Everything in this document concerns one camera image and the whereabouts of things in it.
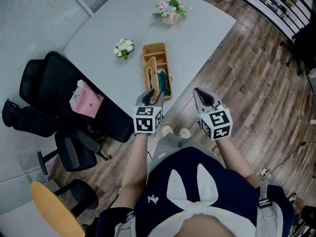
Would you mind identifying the black mesh office chair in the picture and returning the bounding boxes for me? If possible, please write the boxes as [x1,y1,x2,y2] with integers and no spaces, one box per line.
[19,50,135,143]
[280,21,316,75]
[1,98,109,172]

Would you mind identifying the small white flower pot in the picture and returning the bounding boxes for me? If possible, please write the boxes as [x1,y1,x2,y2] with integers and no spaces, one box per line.
[113,38,136,61]

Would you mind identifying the person's grey trousers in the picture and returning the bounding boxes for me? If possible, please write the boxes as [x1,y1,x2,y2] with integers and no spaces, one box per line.
[147,132,227,175]

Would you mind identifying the green packets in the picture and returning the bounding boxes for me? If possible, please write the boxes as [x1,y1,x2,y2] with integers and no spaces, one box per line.
[157,69,172,97]

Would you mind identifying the black floor cable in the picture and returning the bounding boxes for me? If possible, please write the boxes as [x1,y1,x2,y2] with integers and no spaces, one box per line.
[269,141,311,172]

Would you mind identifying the person's right forearm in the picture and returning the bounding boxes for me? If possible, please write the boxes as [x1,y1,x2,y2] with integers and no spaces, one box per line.
[217,138,263,190]

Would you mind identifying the black round stool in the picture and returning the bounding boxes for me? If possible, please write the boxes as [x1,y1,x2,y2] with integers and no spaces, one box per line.
[54,179,99,218]

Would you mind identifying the pink flower arrangement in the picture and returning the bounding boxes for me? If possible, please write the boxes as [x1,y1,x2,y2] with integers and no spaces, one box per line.
[152,0,188,26]

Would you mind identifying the yellow round wooden table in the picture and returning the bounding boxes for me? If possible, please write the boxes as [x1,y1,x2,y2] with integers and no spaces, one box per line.
[30,181,86,237]

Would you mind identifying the grey harness strap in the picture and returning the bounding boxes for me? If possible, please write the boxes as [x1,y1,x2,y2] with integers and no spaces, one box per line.
[256,168,283,237]
[115,211,136,237]

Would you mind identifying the pink paper bag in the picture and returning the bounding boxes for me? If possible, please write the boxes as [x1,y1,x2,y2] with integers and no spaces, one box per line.
[69,79,104,119]

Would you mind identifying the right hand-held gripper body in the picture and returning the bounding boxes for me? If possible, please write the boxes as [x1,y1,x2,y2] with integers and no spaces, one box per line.
[197,104,234,142]

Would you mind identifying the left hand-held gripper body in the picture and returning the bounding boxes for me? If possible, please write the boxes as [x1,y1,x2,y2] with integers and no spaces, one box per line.
[133,99,164,137]

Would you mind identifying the person's navy white top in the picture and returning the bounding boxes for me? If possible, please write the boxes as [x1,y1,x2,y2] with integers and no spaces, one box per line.
[96,147,296,237]

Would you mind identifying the person's left forearm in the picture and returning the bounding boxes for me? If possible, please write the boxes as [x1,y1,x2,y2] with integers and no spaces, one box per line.
[110,132,150,209]

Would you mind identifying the wicker tissue box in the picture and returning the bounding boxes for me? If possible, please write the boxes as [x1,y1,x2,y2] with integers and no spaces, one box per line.
[142,42,173,102]

